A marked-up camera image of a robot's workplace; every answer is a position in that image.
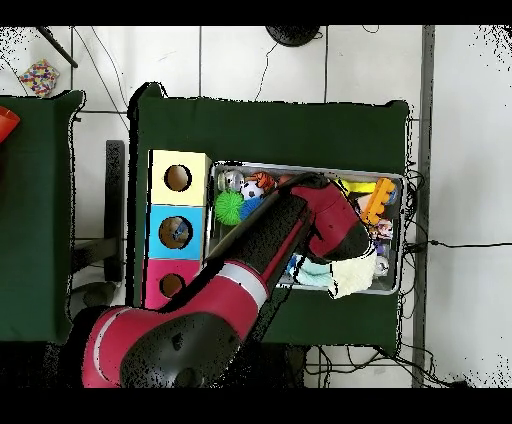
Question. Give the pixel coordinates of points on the crushed clear plastic bottle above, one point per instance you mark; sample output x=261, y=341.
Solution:
x=179, y=233

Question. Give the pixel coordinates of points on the cream knitted cloth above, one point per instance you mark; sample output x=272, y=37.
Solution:
x=354, y=276

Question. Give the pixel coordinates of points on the red robot arm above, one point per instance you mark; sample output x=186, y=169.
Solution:
x=264, y=240

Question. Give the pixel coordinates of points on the wooden box with three holes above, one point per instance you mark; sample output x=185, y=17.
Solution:
x=156, y=272

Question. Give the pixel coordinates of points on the clear mesh bin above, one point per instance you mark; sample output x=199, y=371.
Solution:
x=394, y=264

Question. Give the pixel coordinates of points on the large blue spiky ball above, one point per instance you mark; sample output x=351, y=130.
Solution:
x=250, y=206

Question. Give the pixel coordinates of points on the small soccer ball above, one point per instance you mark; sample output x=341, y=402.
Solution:
x=252, y=190

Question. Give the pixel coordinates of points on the green spiky ball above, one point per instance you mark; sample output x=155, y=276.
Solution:
x=229, y=206

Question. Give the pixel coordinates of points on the mint green cloth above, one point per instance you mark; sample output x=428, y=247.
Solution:
x=314, y=274

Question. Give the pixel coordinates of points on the orange toy brick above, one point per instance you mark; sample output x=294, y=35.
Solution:
x=378, y=200

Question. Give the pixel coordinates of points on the black round base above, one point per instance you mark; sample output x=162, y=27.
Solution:
x=292, y=34

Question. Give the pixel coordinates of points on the grey metal strip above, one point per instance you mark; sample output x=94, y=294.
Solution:
x=428, y=120

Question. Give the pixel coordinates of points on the dark green side table cloth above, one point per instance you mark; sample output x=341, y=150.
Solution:
x=40, y=200

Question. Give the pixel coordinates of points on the colourful patterned packet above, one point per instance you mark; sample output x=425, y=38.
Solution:
x=38, y=78

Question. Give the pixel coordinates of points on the black rod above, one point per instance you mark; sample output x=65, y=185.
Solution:
x=58, y=48

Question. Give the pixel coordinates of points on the small red object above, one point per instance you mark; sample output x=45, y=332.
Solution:
x=6, y=122

